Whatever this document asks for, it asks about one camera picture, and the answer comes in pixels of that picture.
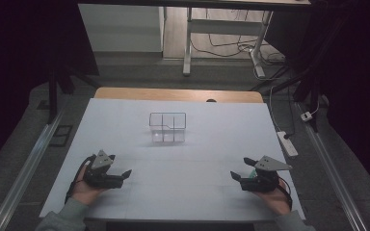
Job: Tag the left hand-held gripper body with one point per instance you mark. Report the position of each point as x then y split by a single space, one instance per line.
101 176

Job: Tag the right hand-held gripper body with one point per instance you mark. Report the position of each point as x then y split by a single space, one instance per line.
263 179

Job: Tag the person's right hand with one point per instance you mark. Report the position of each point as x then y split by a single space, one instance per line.
274 200

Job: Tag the white cabinet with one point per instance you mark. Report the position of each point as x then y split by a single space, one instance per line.
120 29

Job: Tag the person's left hand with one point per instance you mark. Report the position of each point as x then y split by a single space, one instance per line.
85 192

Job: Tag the white power strip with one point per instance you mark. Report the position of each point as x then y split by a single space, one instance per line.
287 143

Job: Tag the black plug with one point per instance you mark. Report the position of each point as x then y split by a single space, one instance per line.
287 136

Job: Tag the black stand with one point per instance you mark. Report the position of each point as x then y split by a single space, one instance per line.
311 83
53 93

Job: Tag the white table cover sheet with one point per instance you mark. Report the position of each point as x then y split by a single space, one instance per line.
179 179

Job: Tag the metal floor rail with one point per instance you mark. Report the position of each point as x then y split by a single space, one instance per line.
332 173
25 170

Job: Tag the white desk frame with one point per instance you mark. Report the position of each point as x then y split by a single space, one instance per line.
223 26

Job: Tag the small white adapter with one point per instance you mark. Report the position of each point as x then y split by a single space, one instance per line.
306 116

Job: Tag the clear acrylic organizer box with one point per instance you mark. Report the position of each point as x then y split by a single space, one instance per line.
168 127

